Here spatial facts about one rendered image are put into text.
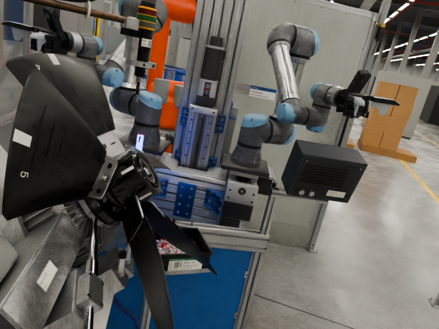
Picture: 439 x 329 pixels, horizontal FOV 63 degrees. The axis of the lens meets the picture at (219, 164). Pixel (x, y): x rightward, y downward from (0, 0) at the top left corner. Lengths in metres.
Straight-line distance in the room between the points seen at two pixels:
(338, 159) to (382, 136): 7.70
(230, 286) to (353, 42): 2.07
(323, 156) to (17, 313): 1.05
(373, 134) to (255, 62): 6.47
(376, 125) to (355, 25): 6.08
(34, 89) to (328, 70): 2.51
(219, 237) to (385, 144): 7.82
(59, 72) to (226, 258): 0.95
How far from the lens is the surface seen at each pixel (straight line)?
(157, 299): 0.73
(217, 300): 1.62
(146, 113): 1.65
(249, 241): 1.45
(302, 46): 1.65
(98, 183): 0.76
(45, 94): 0.62
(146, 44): 0.86
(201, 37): 1.78
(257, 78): 2.74
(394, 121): 8.98
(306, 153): 1.31
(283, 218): 3.15
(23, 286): 0.62
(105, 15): 0.83
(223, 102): 1.78
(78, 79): 0.93
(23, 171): 0.57
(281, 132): 1.68
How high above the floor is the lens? 1.51
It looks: 17 degrees down
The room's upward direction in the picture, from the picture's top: 12 degrees clockwise
